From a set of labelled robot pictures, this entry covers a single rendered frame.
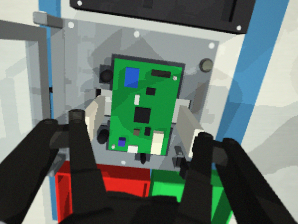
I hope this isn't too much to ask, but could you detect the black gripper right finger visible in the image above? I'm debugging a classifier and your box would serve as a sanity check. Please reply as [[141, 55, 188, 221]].
[[174, 105, 298, 224]]

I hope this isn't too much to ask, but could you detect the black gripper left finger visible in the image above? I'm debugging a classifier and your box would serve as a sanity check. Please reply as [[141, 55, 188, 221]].
[[0, 95, 118, 224]]

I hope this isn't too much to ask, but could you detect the green open-top bin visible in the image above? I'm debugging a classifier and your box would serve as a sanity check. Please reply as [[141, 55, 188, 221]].
[[148, 169, 233, 224]]

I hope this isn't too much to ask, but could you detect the green circuit board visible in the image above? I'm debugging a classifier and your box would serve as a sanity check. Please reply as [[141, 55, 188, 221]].
[[109, 58, 182, 155]]

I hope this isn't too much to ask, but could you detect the red open-top bin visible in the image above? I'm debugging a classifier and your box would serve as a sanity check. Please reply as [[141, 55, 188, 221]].
[[55, 161, 150, 223]]

